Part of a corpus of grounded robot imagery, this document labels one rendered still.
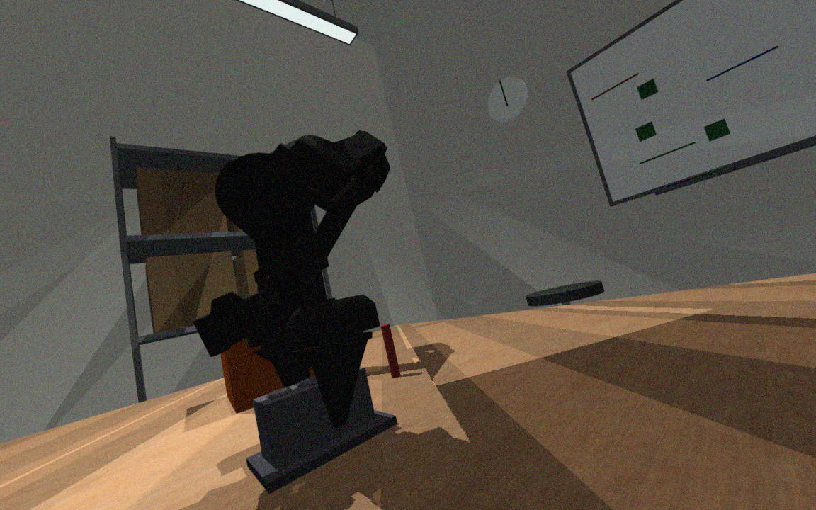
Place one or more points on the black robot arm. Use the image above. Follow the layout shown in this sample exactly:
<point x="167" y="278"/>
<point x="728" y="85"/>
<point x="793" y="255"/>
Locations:
<point x="270" y="197"/>

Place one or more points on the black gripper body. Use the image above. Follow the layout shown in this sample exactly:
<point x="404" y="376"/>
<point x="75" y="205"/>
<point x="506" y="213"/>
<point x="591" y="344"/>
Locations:
<point x="312" y="319"/>

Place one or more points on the dark red peg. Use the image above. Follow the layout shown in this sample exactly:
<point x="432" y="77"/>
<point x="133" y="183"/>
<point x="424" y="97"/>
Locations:
<point x="390" y="351"/>

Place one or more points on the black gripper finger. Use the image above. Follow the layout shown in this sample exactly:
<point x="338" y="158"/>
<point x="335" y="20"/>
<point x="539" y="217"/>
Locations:
<point x="290" y="369"/>
<point x="336" y="368"/>

